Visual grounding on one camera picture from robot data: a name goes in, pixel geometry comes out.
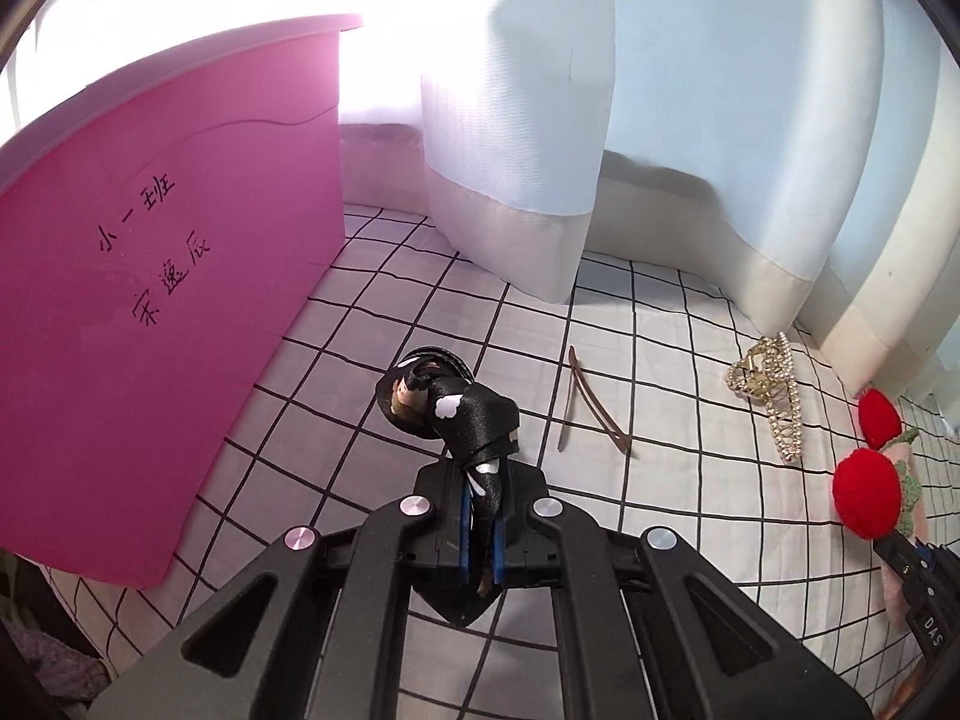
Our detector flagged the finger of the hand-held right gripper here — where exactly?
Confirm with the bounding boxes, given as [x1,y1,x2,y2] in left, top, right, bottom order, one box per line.
[874,529,935,586]

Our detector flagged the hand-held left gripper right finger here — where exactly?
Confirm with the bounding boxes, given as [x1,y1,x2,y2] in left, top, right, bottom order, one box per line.
[491,465,875,720]

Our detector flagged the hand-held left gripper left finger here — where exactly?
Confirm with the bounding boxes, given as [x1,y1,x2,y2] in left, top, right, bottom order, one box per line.
[90,465,482,720]

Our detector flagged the black ribbon hair tie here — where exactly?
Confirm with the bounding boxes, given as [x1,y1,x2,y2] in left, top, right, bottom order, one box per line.
[375,345,522,627]

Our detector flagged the pink plastic storage box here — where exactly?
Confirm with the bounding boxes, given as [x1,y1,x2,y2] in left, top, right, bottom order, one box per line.
[0,13,365,590]

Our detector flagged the pink strawberry headband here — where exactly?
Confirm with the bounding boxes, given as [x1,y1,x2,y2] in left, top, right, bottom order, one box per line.
[831,386,947,631]

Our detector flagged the thin brown hair clip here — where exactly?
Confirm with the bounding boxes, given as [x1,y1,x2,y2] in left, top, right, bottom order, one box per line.
[556,345,635,458]

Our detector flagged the white checked cloth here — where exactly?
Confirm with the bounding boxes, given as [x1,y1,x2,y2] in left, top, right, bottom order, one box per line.
[45,214,942,720]

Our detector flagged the pearl hair claw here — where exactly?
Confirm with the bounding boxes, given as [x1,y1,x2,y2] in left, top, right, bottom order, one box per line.
[726,331,803,466]

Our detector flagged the purple knitted cloth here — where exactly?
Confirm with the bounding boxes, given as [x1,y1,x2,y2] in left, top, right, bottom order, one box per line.
[0,626,106,691]

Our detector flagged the white curtain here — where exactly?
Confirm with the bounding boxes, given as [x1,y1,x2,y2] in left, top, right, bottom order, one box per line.
[0,0,960,406]

